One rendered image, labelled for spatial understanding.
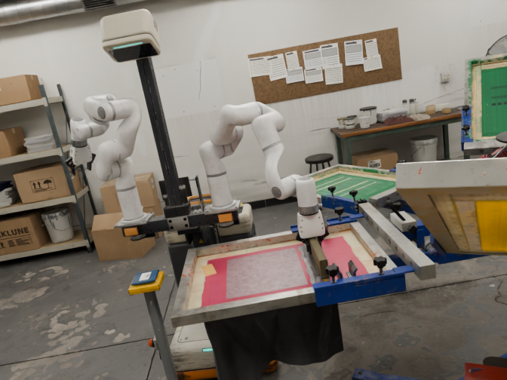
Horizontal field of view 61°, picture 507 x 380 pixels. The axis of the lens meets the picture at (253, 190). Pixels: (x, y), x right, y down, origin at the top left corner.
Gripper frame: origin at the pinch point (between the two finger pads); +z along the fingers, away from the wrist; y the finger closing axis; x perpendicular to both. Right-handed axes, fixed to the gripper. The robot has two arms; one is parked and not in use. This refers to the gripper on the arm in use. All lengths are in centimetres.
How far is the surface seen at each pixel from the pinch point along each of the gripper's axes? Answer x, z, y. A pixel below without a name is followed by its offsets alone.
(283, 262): -4.6, 6.0, 12.7
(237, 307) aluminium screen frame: 29.6, 2.8, 31.6
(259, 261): -9.3, 6.1, 22.1
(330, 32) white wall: -381, -98, -103
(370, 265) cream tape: 11.8, 5.7, -18.2
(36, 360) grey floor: -117, 104, 195
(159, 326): -9, 28, 70
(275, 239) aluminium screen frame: -25.0, 4.1, 13.8
